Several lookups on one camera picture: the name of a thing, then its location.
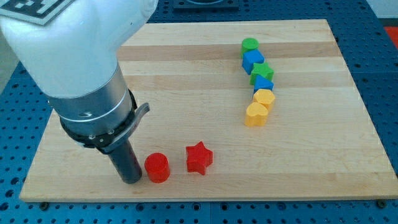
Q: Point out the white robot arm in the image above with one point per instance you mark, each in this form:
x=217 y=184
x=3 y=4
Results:
x=70 y=50

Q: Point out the red star block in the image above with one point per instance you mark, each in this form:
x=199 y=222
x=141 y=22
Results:
x=198 y=158

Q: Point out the yellow heart block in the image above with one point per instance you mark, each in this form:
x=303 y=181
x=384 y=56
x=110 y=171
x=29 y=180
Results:
x=256 y=115

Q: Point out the wooden board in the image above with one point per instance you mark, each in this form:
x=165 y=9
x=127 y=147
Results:
x=318 y=143

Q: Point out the red cylinder block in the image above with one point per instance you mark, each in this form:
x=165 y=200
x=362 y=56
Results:
x=157 y=167

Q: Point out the blue triangle block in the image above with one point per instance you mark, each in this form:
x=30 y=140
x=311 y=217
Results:
x=262 y=83

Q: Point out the yellow hexagon block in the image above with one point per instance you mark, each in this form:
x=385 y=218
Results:
x=265 y=97

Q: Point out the blue cube block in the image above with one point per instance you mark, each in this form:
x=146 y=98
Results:
x=250 y=58

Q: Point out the green star block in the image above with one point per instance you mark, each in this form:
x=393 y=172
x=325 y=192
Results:
x=263 y=70

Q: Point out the green cylinder block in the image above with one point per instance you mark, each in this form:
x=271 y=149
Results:
x=248 y=44

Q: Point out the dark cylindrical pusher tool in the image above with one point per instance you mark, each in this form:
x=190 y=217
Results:
x=126 y=163

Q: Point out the black and white fiducial tag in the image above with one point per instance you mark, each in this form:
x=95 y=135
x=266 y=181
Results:
x=38 y=12

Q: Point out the red object at edge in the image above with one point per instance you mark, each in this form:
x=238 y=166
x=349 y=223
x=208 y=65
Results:
x=392 y=32

